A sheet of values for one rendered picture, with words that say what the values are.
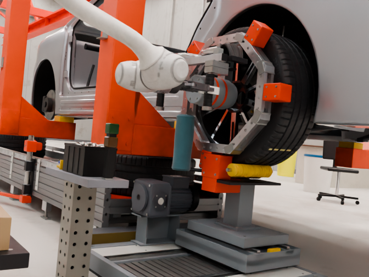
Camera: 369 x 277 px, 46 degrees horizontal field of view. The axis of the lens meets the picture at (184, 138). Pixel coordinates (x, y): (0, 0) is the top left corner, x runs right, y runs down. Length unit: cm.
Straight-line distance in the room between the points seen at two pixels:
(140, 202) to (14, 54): 226
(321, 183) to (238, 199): 480
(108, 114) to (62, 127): 201
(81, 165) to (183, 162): 52
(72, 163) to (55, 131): 237
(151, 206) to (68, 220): 45
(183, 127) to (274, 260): 72
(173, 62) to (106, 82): 90
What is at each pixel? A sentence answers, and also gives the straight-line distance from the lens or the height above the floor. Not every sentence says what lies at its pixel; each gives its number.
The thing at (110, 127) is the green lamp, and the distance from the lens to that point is 160.
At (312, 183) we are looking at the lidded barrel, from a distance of 683.
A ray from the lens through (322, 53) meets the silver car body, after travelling 189.
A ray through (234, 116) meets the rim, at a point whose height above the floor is 75.
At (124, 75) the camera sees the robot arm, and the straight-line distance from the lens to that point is 147.
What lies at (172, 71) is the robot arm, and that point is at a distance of 134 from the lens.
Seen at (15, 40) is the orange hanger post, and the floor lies 133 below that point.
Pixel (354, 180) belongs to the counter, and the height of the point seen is 15.
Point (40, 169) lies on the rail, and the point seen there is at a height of 32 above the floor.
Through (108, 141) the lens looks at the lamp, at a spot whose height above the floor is 59.
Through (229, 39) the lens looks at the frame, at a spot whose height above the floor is 110.
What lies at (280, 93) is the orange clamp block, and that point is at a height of 84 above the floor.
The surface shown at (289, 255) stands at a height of 14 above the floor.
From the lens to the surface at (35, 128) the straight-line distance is 405.
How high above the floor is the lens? 63
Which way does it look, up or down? level
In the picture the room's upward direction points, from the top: 5 degrees clockwise
